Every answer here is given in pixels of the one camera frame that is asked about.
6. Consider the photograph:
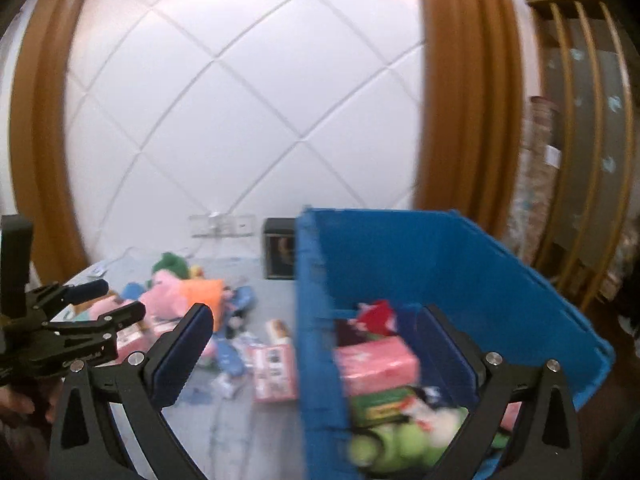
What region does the pink pig plush orange dress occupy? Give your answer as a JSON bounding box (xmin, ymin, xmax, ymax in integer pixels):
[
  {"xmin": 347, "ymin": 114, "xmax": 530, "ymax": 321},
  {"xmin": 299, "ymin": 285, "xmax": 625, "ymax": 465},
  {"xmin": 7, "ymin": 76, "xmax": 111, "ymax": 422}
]
[{"xmin": 139, "ymin": 270, "xmax": 224, "ymax": 330}]

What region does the green frog plush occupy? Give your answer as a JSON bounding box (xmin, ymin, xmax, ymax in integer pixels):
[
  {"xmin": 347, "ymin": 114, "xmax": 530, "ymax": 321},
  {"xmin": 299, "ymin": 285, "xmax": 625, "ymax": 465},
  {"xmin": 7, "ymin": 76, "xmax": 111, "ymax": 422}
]
[{"xmin": 152, "ymin": 252, "xmax": 190, "ymax": 280}]

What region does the green plush in crate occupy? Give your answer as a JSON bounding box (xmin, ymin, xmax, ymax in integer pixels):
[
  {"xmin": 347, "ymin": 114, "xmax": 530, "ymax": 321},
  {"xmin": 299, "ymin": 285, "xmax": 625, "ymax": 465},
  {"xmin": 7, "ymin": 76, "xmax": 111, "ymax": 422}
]
[{"xmin": 347, "ymin": 422, "xmax": 448, "ymax": 476}]

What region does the pink tissue pack in crate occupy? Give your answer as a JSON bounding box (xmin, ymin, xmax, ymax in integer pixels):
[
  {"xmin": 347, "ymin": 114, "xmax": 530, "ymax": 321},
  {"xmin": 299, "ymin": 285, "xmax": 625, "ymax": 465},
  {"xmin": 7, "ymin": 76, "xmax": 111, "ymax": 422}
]
[{"xmin": 334, "ymin": 336, "xmax": 420, "ymax": 396}]

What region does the blue plastic storage crate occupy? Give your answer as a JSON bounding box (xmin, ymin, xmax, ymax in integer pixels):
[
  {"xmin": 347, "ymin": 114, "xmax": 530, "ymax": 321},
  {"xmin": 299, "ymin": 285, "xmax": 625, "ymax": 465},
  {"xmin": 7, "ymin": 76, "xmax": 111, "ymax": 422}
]
[{"xmin": 295, "ymin": 209, "xmax": 615, "ymax": 479}]

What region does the wooden slat screen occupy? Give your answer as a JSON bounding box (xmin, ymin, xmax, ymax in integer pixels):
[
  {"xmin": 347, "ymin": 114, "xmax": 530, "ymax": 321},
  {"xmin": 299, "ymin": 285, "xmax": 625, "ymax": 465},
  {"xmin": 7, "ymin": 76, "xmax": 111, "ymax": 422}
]
[{"xmin": 527, "ymin": 0, "xmax": 636, "ymax": 309}]

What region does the white wall socket panel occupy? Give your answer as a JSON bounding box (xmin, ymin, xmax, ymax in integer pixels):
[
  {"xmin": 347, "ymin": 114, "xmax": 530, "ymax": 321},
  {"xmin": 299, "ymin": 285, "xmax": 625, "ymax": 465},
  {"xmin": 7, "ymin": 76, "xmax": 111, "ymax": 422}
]
[{"xmin": 188, "ymin": 214, "xmax": 256, "ymax": 238}]

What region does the black picture frame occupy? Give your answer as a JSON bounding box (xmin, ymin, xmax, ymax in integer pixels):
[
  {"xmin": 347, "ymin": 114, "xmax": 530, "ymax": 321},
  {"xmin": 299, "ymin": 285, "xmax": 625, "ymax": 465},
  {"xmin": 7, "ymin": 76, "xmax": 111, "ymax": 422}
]
[{"xmin": 262, "ymin": 218, "xmax": 296, "ymax": 280}]

